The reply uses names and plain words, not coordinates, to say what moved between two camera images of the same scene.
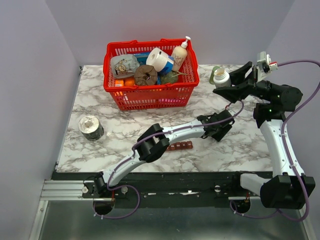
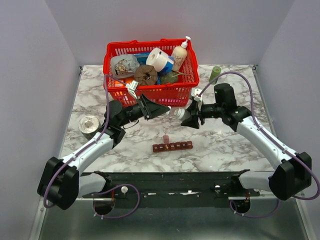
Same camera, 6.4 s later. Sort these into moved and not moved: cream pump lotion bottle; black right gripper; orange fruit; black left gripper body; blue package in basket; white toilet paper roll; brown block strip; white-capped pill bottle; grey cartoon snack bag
Moved: white-capped pill bottle; black right gripper; black left gripper body
Not moved: cream pump lotion bottle; orange fruit; blue package in basket; white toilet paper roll; grey cartoon snack bag; brown block strip
